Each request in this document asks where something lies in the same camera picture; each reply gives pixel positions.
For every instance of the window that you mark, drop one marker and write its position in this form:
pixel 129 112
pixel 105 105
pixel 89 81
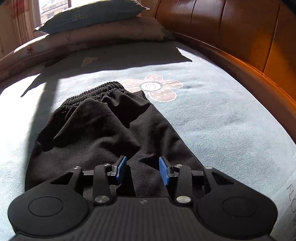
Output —
pixel 55 9

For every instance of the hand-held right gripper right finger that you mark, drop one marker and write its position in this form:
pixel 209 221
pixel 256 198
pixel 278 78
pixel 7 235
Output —
pixel 163 170

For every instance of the blue pillow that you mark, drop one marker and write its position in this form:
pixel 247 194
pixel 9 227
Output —
pixel 92 15

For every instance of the wooden headboard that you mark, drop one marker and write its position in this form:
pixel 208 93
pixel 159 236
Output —
pixel 231 30

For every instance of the pink patterned curtain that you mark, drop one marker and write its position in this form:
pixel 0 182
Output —
pixel 23 20

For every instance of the black printed pants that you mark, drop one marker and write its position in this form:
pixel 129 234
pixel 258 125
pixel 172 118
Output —
pixel 104 129

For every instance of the blue floral bed sheet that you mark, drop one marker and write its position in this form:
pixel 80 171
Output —
pixel 219 120

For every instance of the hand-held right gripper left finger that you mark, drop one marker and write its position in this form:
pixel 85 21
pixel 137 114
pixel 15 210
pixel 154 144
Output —
pixel 122 169

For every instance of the pink floral folded quilt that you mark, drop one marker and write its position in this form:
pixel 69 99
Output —
pixel 81 39

